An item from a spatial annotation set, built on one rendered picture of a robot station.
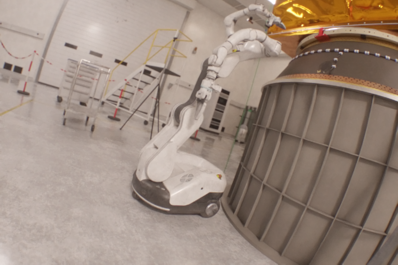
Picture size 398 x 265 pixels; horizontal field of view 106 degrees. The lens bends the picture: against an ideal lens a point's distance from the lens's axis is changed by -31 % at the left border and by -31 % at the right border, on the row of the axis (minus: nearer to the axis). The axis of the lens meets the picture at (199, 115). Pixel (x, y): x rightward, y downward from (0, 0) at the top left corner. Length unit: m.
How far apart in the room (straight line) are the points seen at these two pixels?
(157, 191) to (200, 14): 8.85
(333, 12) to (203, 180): 1.75
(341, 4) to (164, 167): 1.97
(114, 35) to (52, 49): 2.35
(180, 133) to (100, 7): 7.47
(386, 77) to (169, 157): 1.51
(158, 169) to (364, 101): 1.34
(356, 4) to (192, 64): 7.90
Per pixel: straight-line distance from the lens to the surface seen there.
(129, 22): 8.45
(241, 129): 8.48
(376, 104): 1.38
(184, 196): 1.39
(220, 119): 9.10
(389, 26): 1.87
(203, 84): 1.27
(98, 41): 8.19
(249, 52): 1.73
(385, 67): 1.60
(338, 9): 2.09
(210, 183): 1.45
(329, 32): 1.92
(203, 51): 9.48
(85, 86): 5.01
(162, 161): 1.39
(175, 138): 1.39
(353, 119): 1.35
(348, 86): 1.36
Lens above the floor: 0.74
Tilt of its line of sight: 1 degrees down
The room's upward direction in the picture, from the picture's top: 18 degrees clockwise
